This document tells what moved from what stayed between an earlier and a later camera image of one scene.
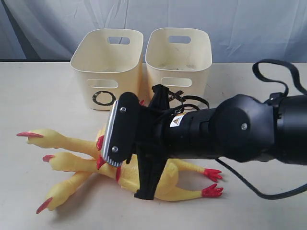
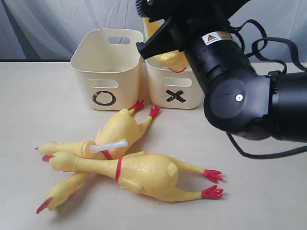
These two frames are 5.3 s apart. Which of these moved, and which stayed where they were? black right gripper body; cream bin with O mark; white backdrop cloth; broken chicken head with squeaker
Moved: black right gripper body; broken chicken head with squeaker
Stayed: white backdrop cloth; cream bin with O mark
